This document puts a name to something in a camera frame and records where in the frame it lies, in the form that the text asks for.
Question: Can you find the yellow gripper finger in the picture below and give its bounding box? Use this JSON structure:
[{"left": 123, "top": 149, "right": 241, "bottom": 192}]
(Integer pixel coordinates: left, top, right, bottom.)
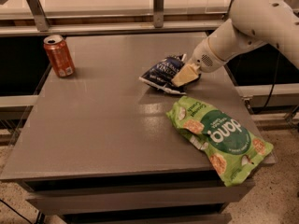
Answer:
[{"left": 171, "top": 63, "right": 200, "bottom": 87}]

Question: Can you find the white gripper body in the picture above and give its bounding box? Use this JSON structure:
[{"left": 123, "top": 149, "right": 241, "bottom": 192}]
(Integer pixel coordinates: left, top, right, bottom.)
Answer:
[{"left": 191, "top": 38, "right": 227, "bottom": 73}]

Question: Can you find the blue chip bag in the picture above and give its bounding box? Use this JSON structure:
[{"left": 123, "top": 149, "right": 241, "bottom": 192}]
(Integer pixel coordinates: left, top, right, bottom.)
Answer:
[{"left": 138, "top": 54, "right": 201, "bottom": 95}]

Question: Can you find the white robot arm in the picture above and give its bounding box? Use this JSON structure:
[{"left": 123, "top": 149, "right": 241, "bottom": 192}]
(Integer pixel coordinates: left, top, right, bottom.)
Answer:
[{"left": 172, "top": 0, "right": 299, "bottom": 87}]

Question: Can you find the green snack bag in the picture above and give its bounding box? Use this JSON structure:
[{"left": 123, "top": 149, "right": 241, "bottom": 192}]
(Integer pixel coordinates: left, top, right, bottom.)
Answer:
[{"left": 166, "top": 96, "right": 274, "bottom": 187}]

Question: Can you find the orange soda can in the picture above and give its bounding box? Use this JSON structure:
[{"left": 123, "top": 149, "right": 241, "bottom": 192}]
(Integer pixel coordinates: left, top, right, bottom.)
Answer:
[{"left": 44, "top": 35, "right": 75, "bottom": 77}]

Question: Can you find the grey drawer cabinet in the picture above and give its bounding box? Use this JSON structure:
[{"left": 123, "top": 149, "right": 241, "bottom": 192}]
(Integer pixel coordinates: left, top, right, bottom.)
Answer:
[{"left": 1, "top": 33, "right": 254, "bottom": 224}]

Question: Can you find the black cable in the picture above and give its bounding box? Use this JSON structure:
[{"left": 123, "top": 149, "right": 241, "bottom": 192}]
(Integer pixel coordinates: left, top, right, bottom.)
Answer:
[{"left": 253, "top": 51, "right": 281, "bottom": 114}]

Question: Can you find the metal rail frame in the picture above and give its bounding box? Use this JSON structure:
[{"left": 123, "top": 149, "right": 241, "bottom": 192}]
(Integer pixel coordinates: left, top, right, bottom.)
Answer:
[{"left": 0, "top": 0, "right": 231, "bottom": 37}]

